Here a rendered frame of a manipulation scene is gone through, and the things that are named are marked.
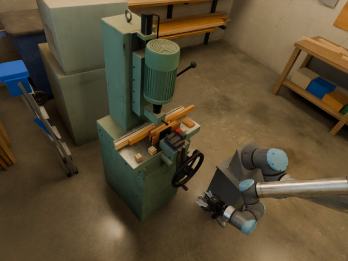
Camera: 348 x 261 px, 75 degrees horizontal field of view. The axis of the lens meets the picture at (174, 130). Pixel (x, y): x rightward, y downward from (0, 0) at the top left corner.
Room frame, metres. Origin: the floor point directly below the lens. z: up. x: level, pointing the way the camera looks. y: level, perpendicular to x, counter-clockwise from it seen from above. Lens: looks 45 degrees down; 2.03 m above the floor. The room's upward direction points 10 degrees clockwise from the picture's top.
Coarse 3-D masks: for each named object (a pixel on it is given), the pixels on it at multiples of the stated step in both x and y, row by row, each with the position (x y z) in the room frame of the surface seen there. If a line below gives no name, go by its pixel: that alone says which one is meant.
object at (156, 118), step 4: (152, 104) 1.15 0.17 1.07; (144, 108) 1.11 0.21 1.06; (148, 108) 1.11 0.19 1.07; (152, 108) 1.11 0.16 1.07; (144, 112) 1.11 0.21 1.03; (148, 112) 1.09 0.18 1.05; (152, 112) 1.07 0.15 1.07; (148, 116) 1.09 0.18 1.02; (152, 116) 1.06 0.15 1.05; (156, 116) 1.05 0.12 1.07; (160, 116) 1.05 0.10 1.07; (164, 116) 1.07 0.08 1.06; (152, 120) 1.06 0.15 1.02; (156, 120) 1.04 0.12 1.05; (160, 120) 1.05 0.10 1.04; (164, 120) 1.08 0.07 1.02; (156, 124) 1.03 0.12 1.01
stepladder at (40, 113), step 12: (0, 72) 1.08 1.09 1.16; (12, 72) 1.10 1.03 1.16; (24, 72) 1.13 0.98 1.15; (12, 84) 1.06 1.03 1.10; (24, 84) 1.10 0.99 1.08; (12, 96) 1.04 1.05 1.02; (24, 96) 1.09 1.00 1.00; (36, 108) 1.10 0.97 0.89; (36, 120) 1.09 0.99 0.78; (48, 132) 1.12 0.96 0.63; (60, 144) 1.15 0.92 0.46; (60, 156) 1.15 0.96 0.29; (72, 168) 1.16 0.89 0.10
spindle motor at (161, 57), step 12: (156, 48) 1.06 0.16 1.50; (168, 48) 1.08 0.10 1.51; (156, 60) 1.00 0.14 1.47; (168, 60) 1.01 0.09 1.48; (144, 72) 1.06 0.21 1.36; (156, 72) 1.00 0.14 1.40; (168, 72) 1.02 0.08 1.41; (144, 84) 1.06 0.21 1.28; (156, 84) 1.01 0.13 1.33; (168, 84) 1.03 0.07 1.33; (144, 96) 1.04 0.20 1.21; (156, 96) 1.01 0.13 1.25; (168, 96) 1.04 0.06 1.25
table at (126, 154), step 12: (180, 120) 1.24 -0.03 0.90; (192, 120) 1.26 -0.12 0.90; (192, 132) 1.15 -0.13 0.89; (132, 144) 0.93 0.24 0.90; (144, 144) 0.95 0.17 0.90; (156, 144) 0.96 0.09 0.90; (120, 156) 0.83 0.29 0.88; (132, 156) 0.84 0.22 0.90; (144, 156) 0.85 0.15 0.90; (156, 156) 0.89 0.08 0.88; (132, 168) 0.76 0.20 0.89
